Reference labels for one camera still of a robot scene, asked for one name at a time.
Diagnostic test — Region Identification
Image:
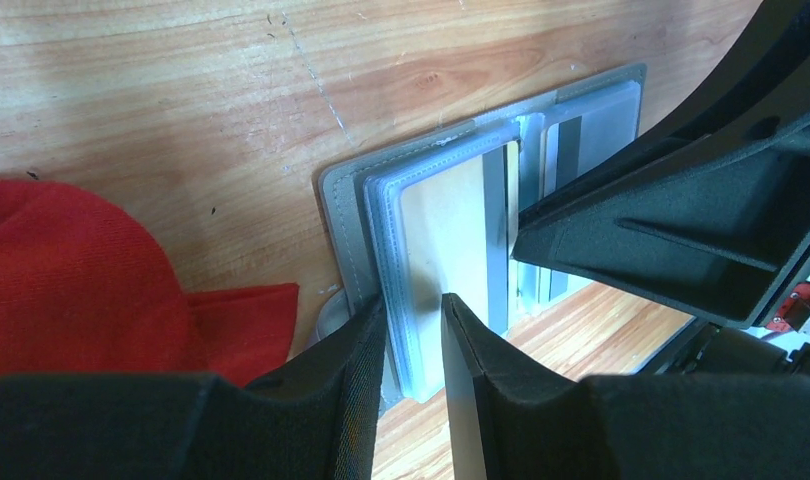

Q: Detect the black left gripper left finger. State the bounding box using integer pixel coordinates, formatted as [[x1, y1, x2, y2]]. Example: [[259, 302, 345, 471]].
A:
[[0, 298, 387, 479]]

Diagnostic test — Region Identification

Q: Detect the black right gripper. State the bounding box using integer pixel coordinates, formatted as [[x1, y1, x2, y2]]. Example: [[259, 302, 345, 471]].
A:
[[510, 0, 810, 372]]

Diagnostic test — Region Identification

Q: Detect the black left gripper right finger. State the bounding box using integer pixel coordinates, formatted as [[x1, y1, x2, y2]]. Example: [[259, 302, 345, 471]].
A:
[[442, 294, 810, 479]]

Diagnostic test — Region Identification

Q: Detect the gold credit card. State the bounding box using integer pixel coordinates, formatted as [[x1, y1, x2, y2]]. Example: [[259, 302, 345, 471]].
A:
[[400, 141, 519, 402]]

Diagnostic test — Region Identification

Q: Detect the grey card holder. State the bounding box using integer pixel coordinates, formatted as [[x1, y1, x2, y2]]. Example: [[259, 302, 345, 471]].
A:
[[317, 63, 647, 410]]

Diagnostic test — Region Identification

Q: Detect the red cloth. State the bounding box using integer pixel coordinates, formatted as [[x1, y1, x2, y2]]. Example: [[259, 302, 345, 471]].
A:
[[0, 180, 299, 386]]

